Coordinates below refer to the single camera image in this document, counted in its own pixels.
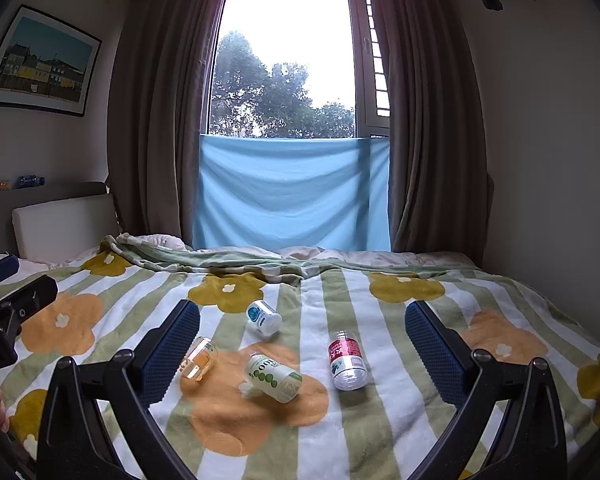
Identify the flower striped blanket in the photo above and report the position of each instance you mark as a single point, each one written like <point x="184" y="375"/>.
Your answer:
<point x="360" y="430"/>

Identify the framed building picture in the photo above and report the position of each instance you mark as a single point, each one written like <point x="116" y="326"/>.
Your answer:
<point x="42" y="62"/>

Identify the light blue cloth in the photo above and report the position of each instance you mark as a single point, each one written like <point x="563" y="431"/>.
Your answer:
<point x="290" y="195"/>

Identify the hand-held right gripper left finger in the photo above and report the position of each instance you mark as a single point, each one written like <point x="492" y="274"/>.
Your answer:
<point x="172" y="352"/>

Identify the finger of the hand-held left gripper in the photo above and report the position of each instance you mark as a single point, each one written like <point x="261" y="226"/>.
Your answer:
<point x="32" y="297"/>
<point x="0" y="269"/>

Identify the grey headboard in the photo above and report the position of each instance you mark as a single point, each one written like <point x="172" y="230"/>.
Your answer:
<point x="55" y="191"/>

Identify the white cup green dots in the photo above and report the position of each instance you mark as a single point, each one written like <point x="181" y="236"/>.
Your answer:
<point x="272" y="377"/>

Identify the brown curtain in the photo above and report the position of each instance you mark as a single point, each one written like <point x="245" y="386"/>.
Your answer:
<point x="425" y="125"/>
<point x="162" y="110"/>

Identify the clear cup red label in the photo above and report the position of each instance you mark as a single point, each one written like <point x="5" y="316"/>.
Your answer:
<point x="347" y="362"/>

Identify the blue bottle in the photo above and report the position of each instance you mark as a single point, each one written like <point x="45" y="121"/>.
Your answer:
<point x="31" y="180"/>

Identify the small white cup blue label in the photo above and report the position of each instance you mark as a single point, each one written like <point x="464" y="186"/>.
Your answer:
<point x="262" y="317"/>

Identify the white headboard cushion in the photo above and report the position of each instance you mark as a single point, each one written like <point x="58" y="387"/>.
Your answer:
<point x="62" y="227"/>

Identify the green checkered blanket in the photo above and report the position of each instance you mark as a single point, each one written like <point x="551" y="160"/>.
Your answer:
<point x="215" y="260"/>

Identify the clear orange bottle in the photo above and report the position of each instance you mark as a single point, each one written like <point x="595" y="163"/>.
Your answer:
<point x="200" y="358"/>

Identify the window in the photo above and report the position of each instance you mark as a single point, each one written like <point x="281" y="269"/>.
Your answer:
<point x="285" y="60"/>

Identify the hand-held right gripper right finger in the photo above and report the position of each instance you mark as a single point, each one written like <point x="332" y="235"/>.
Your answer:
<point x="435" y="355"/>

